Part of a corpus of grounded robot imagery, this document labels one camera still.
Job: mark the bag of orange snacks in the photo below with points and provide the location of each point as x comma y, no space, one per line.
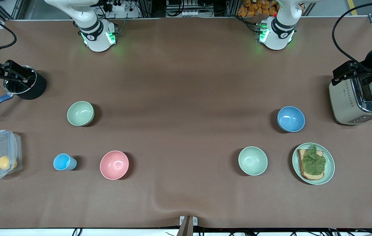
251,8

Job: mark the white power strip with plugs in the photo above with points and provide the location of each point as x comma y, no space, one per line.
125,13

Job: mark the beige and chrome toaster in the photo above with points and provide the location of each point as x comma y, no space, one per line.
343,101

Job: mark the toast slice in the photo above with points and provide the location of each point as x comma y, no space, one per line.
313,177

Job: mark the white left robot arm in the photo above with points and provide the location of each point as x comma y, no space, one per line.
276,36

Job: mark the blue cup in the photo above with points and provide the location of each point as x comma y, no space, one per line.
62,162

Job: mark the metal table clamp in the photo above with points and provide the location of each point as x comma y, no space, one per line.
186,226

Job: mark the glass lid with blue knob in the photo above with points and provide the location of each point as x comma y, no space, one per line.
32,72

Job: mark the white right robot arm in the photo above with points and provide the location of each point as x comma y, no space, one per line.
96,41

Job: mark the yellow lemon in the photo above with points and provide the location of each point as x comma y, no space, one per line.
4,162

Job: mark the long white power strip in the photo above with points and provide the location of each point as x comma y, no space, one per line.
189,13

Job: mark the green lettuce leaf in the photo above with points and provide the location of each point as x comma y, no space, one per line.
313,162

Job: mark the light green plate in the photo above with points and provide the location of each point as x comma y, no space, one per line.
330,164

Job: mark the blue bowl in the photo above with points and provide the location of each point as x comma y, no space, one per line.
290,118

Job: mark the pink bowl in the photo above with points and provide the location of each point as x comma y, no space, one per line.
114,165

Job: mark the light green bowl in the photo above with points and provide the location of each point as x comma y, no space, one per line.
252,160
80,113

